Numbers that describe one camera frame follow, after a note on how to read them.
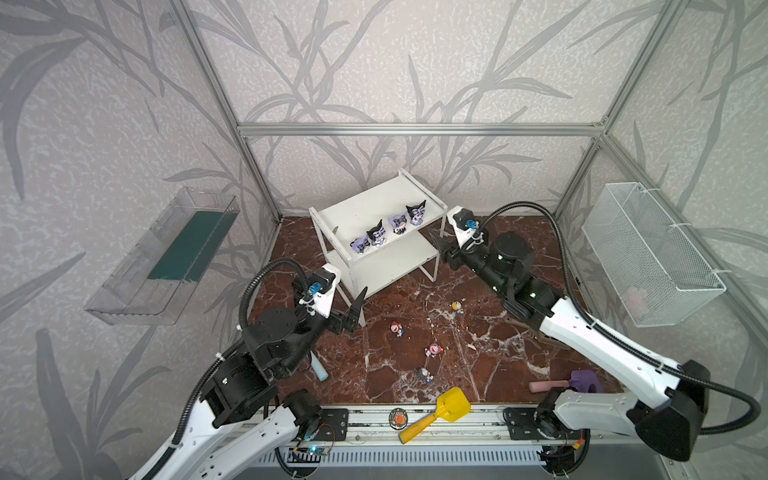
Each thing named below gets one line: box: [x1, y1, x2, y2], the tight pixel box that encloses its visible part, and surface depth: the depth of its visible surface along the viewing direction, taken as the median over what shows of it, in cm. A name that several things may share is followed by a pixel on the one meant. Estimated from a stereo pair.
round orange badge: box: [388, 407, 409, 431], surface depth 77 cm
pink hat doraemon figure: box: [424, 343, 444, 358], surface depth 86 cm
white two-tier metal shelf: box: [308, 168, 448, 328], surface depth 75 cm
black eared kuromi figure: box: [406, 200, 427, 226], surface depth 71 cm
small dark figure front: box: [417, 367, 434, 384], surface depth 82 cm
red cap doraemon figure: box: [390, 321, 405, 338], surface depth 90 cm
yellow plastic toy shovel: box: [399, 387, 472, 444], surface depth 78 cm
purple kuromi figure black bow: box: [350, 235, 371, 253], surface depth 67 cm
